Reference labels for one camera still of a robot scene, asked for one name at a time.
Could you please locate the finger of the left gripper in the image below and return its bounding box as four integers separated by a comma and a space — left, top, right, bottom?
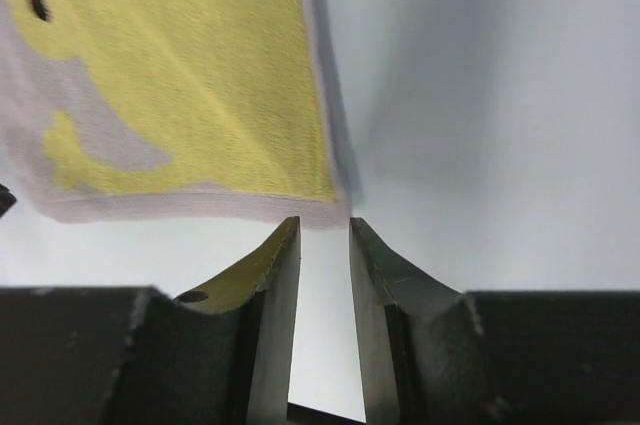
0, 185, 17, 217

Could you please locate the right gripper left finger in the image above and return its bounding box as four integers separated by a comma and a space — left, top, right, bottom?
1, 217, 301, 424

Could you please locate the pale green cloth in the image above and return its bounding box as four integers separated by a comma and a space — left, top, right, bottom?
1, 0, 351, 228

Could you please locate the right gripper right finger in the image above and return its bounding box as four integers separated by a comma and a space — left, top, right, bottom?
349, 218, 639, 424

